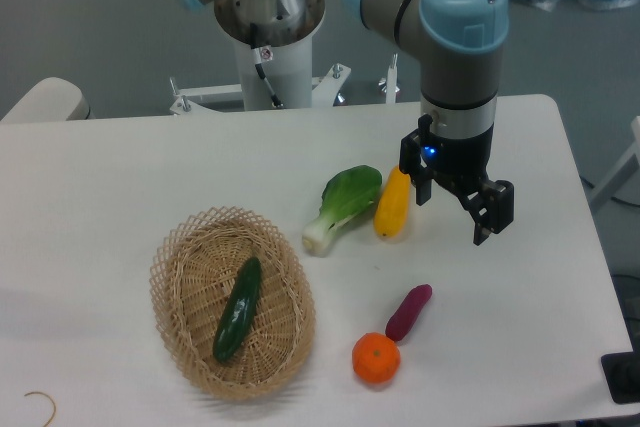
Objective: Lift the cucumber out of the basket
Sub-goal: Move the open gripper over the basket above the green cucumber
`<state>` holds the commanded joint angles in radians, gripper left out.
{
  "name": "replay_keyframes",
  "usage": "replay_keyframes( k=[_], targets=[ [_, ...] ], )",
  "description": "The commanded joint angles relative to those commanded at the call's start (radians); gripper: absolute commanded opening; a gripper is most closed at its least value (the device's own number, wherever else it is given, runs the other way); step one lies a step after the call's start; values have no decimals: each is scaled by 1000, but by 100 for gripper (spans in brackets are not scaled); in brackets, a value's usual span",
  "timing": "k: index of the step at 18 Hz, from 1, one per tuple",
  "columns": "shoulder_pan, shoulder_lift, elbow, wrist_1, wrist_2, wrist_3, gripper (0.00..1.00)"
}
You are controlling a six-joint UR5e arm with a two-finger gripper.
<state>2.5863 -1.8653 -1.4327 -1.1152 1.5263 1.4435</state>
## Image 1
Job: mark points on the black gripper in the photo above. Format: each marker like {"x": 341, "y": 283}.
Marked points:
{"x": 460, "y": 167}

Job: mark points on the green cucumber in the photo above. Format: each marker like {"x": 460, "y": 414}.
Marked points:
{"x": 239, "y": 311}

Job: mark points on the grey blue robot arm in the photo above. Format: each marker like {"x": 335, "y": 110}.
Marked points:
{"x": 458, "y": 44}

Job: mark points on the woven wicker basket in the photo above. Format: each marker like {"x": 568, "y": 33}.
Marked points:
{"x": 192, "y": 277}

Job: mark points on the yellow squash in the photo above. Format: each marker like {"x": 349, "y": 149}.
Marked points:
{"x": 393, "y": 206}

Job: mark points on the green bok choy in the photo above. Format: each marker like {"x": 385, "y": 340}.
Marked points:
{"x": 346, "y": 195}

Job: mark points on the purple sweet potato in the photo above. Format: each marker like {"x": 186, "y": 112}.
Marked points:
{"x": 403, "y": 319}

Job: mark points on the orange tangerine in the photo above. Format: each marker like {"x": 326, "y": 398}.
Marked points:
{"x": 375, "y": 358}

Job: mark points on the black device at edge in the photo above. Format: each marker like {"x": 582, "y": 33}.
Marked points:
{"x": 621, "y": 372}

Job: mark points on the white chair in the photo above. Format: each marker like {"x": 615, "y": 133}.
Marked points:
{"x": 50, "y": 100}

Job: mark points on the tan rubber band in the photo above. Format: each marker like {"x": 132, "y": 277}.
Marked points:
{"x": 51, "y": 401}

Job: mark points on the white table leg frame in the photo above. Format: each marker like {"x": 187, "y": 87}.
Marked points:
{"x": 622, "y": 170}

